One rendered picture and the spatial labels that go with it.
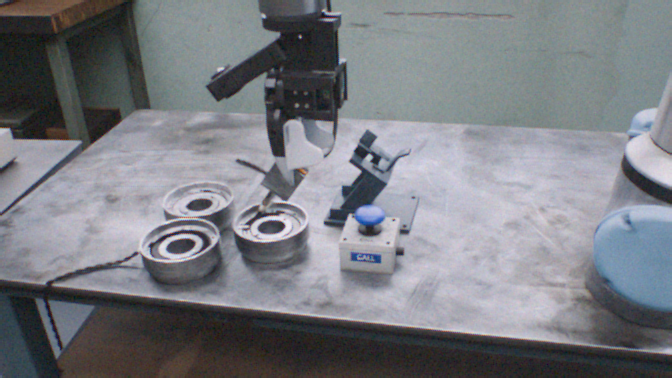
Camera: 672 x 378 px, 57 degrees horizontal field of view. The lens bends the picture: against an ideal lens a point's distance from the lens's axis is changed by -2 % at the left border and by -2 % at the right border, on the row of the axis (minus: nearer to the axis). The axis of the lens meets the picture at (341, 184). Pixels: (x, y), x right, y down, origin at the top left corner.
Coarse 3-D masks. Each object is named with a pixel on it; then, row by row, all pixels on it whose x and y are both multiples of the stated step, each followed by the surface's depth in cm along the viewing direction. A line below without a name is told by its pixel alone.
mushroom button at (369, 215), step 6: (360, 210) 81; (366, 210) 81; (372, 210) 81; (378, 210) 81; (360, 216) 80; (366, 216) 80; (372, 216) 80; (378, 216) 80; (384, 216) 81; (360, 222) 80; (366, 222) 80; (372, 222) 80; (378, 222) 80; (366, 228) 82; (372, 228) 82
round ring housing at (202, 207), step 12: (180, 192) 96; (192, 192) 97; (216, 192) 96; (228, 192) 95; (168, 204) 94; (192, 204) 95; (204, 204) 95; (216, 204) 93; (228, 204) 91; (168, 216) 90; (180, 216) 88; (192, 216) 88; (204, 216) 88; (216, 216) 89; (228, 216) 91
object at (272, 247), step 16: (256, 208) 90; (272, 208) 91; (288, 208) 91; (256, 224) 88; (272, 224) 89; (288, 224) 87; (304, 224) 85; (240, 240) 84; (256, 240) 82; (272, 240) 82; (288, 240) 83; (304, 240) 85; (256, 256) 84; (272, 256) 83; (288, 256) 85
